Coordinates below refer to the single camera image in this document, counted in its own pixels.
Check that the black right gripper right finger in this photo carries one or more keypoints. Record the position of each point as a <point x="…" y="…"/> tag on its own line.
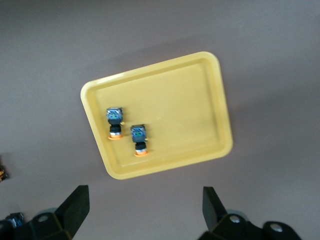
<point x="212" y="210"/>

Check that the black button with orange contacts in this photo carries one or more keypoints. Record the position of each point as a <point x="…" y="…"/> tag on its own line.
<point x="3" y="175"/>

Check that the yellow plastic tray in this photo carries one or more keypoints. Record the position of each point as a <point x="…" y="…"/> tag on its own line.
<point x="175" y="112"/>

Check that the red mushroom push button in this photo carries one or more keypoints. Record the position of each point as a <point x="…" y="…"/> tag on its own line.
<point x="16" y="218"/>

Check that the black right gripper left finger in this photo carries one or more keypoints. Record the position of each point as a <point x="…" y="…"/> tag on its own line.
<point x="72" y="207"/>

